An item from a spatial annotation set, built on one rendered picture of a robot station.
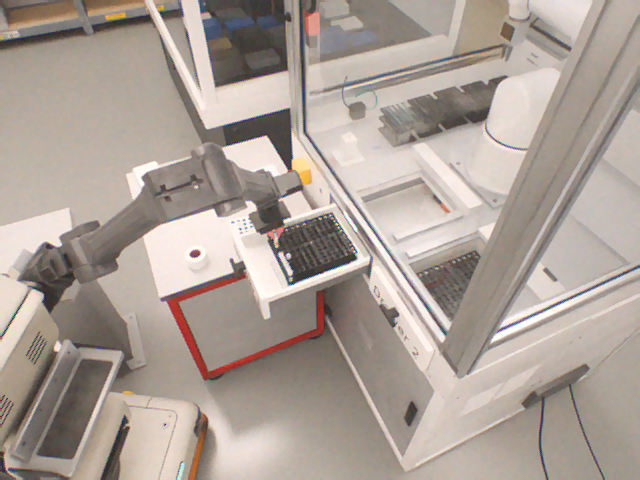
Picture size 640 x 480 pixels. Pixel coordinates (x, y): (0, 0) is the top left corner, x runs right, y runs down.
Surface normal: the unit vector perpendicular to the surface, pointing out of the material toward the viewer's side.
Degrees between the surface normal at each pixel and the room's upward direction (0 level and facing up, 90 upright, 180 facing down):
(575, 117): 90
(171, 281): 0
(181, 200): 38
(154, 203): 68
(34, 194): 0
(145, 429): 0
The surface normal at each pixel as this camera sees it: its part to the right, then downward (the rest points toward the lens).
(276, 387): 0.00, -0.64
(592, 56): -0.91, 0.32
